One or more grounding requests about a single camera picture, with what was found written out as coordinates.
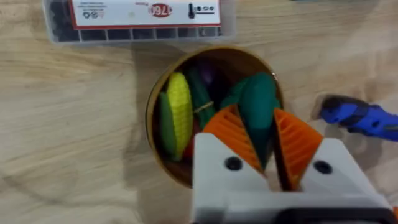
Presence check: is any green toy vegetable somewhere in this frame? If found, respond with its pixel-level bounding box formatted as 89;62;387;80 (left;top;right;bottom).
219;72;282;170

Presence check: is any clear plastic screw box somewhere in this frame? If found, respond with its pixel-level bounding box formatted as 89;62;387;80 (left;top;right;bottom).
41;0;238;45

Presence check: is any blue electric screwdriver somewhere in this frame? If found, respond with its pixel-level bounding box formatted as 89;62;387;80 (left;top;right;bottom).
319;94;398;142

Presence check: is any left gripper white and orange right finger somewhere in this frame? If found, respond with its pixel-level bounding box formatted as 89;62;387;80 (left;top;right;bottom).
272;107;391;208

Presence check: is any left gripper white and orange left finger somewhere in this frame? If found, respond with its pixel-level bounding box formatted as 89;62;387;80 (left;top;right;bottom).
190;104;270;224

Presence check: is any round tub with toy vegetables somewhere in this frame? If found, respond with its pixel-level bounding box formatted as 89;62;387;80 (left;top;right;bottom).
145;45;285;189

